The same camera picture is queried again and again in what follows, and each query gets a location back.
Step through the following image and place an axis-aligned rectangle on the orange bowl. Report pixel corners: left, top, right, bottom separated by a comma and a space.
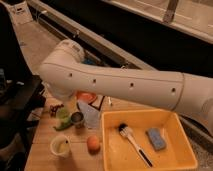
76, 91, 97, 104

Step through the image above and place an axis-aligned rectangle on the dish brush black white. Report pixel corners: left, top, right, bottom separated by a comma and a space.
118, 123, 153, 167

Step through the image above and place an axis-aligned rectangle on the yellow plastic bin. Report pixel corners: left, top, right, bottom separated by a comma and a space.
101, 109, 198, 171

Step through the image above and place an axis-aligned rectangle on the grey cloth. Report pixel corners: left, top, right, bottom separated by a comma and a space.
77, 100, 100, 129

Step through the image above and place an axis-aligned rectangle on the bunch of dark grapes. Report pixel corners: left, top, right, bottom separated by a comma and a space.
49, 104, 63, 117

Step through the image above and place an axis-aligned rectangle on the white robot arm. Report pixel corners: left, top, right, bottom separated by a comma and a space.
39, 39, 213, 135

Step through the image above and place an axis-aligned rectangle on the small metal cup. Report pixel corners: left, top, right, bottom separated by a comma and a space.
71, 112, 84, 128

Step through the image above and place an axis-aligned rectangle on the green plastic cup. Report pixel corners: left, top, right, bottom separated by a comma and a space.
56, 108, 69, 124

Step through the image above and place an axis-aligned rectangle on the orange fruit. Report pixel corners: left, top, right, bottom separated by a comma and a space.
87, 135, 100, 153

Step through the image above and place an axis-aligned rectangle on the blue sponge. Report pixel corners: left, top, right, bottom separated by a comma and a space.
146, 128, 166, 151

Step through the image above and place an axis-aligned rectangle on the green pepper toy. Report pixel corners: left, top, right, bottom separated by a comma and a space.
53, 121, 73, 131

